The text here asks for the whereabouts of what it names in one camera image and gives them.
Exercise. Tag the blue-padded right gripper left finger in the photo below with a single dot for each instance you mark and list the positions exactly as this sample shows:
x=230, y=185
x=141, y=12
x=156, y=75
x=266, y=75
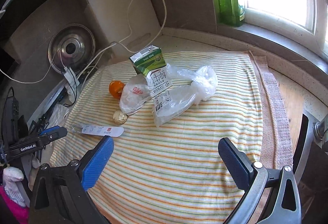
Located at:
x=94, y=161

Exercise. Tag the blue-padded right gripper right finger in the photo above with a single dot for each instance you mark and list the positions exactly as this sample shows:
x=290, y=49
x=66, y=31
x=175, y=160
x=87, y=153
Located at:
x=237, y=163

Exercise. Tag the orange peel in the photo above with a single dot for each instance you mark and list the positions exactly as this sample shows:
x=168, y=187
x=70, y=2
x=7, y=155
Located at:
x=116, y=89

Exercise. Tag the white plastic bag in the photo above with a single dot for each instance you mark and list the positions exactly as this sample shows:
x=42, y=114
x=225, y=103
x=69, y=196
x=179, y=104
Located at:
x=135, y=93

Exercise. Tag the clear plastic bag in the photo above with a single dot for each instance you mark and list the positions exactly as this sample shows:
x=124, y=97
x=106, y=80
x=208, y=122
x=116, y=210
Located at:
x=175, y=101

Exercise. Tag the green milk carton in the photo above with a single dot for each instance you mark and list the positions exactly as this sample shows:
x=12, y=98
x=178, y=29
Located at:
x=151, y=64

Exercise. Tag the white gloved left hand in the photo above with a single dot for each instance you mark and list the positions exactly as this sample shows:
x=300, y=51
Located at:
x=16, y=184

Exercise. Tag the pink checkered towel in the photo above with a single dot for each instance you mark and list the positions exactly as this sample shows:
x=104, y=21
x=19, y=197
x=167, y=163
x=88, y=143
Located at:
x=276, y=150

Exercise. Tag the striped yellow towel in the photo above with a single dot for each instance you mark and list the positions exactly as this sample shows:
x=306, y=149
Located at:
x=173, y=173

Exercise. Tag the pink jacket sleeve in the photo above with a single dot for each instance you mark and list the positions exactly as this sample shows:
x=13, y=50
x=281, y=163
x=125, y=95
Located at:
x=11, y=212

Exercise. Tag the white power strip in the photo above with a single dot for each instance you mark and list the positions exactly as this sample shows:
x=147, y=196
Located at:
x=72, y=84

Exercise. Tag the chrome faucet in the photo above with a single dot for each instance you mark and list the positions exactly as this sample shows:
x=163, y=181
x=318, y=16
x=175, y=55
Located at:
x=320, y=128

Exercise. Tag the steel pot lid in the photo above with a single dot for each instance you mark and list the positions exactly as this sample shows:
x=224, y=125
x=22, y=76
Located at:
x=73, y=46

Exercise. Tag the white cutting board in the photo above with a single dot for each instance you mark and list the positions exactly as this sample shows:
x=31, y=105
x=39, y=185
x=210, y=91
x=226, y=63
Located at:
x=132, y=22

